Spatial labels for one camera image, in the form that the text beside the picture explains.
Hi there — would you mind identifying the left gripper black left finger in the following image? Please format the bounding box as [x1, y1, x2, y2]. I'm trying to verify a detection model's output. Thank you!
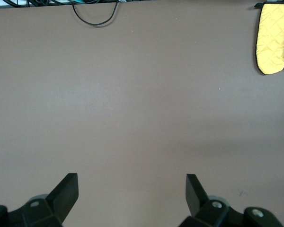
[0, 173, 80, 227]

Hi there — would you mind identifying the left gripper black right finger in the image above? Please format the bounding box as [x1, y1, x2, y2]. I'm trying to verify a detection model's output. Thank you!
[178, 174, 283, 227]

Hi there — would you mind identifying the yellow quilted oven mitt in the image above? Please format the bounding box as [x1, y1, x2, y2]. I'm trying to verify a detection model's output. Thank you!
[254, 1, 284, 76]

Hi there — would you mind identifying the black looped cable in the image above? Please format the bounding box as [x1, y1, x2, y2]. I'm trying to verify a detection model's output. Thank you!
[71, 0, 120, 27]

